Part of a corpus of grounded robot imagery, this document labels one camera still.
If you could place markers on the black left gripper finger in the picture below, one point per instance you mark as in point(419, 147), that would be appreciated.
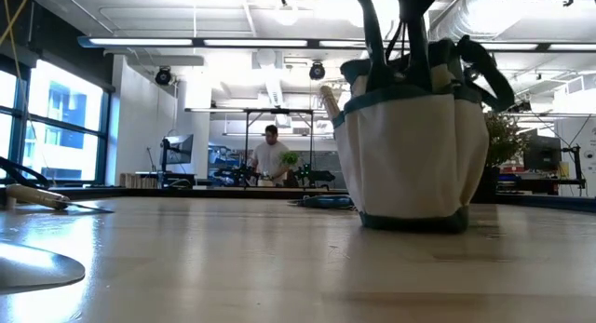
point(416, 4)

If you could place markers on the cream gardening bag green trim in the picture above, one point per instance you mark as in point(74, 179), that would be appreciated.
point(410, 165)

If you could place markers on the grey metal base plate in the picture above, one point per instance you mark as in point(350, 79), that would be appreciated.
point(32, 269)

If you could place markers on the black background robot arm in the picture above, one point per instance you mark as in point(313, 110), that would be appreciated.
point(237, 174)
point(316, 176)

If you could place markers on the black ceiling spotlight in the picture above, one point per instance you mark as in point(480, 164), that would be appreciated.
point(317, 71)
point(163, 76)

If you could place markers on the potted green plant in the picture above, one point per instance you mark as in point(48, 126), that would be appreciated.
point(503, 141)

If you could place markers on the long ceiling light strip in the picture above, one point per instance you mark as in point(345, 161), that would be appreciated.
point(256, 43)

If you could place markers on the computer monitor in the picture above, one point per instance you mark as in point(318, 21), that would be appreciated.
point(179, 144)
point(542, 153)

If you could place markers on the small green background plant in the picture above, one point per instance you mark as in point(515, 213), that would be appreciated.
point(289, 157)

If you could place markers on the person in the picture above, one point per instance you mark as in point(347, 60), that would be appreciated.
point(270, 160)

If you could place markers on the black equipment stand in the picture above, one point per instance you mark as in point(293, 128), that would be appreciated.
point(577, 165)

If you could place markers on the wooden crate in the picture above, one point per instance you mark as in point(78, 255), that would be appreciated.
point(135, 180)

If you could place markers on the silver ventilation duct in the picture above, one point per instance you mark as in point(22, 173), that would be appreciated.
point(470, 16)

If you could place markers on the black background rig frame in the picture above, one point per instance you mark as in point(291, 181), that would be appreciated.
point(279, 111)

